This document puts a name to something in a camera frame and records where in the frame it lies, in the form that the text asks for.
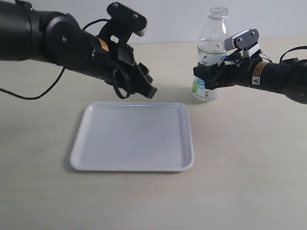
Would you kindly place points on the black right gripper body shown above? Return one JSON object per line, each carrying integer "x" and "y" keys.
{"x": 237, "y": 70}

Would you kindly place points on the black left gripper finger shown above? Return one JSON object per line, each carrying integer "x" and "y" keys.
{"x": 133, "y": 79}

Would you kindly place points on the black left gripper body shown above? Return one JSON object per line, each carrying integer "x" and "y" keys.
{"x": 115, "y": 65}

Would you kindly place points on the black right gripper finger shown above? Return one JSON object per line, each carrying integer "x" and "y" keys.
{"x": 208, "y": 74}

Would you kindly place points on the clear plastic water bottle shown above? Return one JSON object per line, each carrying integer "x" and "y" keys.
{"x": 210, "y": 49}

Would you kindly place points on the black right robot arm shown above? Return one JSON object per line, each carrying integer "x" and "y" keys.
{"x": 255, "y": 73}

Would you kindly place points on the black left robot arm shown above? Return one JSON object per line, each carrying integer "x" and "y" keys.
{"x": 56, "y": 38}

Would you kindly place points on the white plastic tray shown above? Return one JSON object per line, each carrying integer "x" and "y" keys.
{"x": 133, "y": 137}

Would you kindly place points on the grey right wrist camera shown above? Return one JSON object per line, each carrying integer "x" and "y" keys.
{"x": 246, "y": 41}

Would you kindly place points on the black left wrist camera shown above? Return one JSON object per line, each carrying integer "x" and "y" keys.
{"x": 123, "y": 22}

